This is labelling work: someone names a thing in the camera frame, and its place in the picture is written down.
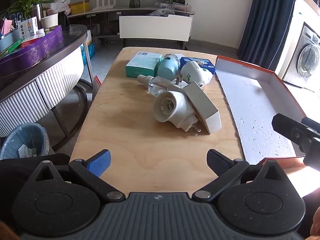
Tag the dark blue curtain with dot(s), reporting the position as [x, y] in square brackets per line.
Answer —
[267, 22]

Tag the pink paper notes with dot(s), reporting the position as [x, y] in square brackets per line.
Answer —
[6, 27]

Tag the white box with blue print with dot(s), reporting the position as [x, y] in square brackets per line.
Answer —
[28, 27]

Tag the orange cardboard box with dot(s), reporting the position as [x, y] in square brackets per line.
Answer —
[257, 107]

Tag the white plastic bag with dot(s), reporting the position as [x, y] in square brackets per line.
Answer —
[60, 5]

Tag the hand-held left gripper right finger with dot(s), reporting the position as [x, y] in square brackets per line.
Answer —
[217, 162]

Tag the white television cabinet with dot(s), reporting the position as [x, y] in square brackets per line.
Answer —
[155, 27]

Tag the red and white packet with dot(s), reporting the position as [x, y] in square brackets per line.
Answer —
[32, 40]

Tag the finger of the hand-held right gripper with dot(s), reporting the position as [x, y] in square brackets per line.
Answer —
[287, 127]

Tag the small white box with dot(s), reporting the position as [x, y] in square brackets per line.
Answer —
[202, 105]

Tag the red toothed white strip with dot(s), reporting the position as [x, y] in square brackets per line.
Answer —
[98, 80]

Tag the white plug-in heater green mark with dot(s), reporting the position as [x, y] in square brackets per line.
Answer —
[193, 71]

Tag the clear plastic organiser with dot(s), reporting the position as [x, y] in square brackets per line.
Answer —
[175, 7]

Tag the plain white plug-in heater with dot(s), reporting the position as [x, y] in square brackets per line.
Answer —
[175, 107]

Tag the blue plastic bag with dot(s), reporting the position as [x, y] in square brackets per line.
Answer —
[91, 52]

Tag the clear liquid refill bottle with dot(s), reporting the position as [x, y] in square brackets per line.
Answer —
[156, 85]

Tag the purple oval tin tray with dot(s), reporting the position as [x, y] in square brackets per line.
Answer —
[37, 52]

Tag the silver washing machine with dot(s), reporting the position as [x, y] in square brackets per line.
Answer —
[305, 55]

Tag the teal toothpick jar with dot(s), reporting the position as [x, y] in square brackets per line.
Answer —
[167, 68]

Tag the steel thermos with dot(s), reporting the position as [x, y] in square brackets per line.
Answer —
[36, 15]

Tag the yellow tin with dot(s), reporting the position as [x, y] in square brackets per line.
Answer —
[80, 7]

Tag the grey-blue pen holder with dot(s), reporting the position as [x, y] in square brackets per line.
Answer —
[10, 41]

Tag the round ribbed white side table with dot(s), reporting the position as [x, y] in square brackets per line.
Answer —
[57, 80]

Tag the white router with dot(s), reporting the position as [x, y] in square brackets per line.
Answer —
[105, 5]

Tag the bamboo plant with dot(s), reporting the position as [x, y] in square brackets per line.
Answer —
[27, 2]

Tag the white paper cup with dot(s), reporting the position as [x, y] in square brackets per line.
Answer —
[50, 21]

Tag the grey plastic bag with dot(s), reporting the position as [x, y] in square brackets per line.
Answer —
[162, 12]

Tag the black rectangular device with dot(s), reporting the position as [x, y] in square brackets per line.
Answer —
[63, 21]

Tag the trash bin with blue bag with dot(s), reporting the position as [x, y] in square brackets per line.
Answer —
[27, 140]

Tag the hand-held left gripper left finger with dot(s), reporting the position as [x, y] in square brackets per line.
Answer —
[100, 161]

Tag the teal and white carton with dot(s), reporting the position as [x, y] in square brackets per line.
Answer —
[143, 63]

